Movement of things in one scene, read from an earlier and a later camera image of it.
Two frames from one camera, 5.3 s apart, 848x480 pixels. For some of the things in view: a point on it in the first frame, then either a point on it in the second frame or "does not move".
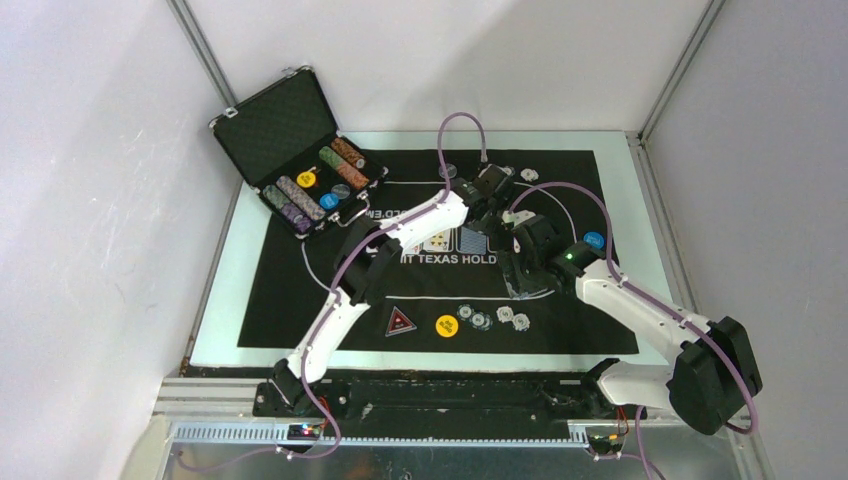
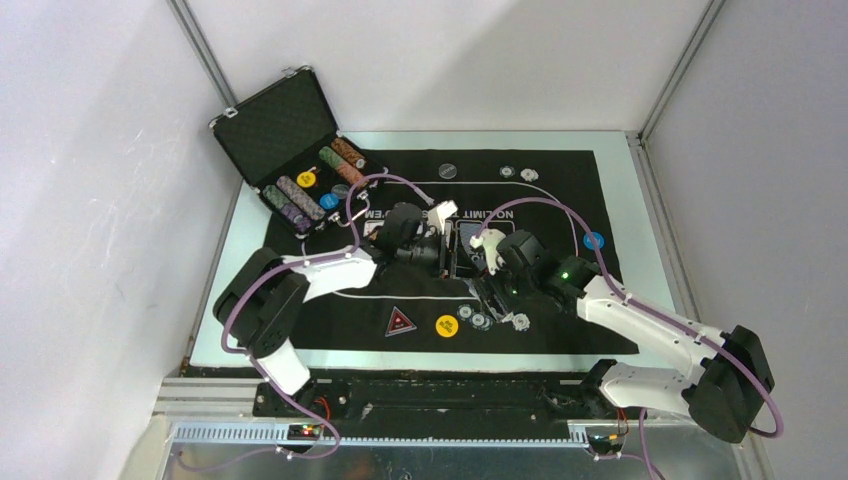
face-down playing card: [472, 242] does not move
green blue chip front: [465, 312] does not move
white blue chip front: [521, 322] does not move
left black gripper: [490, 218] → [445, 263]
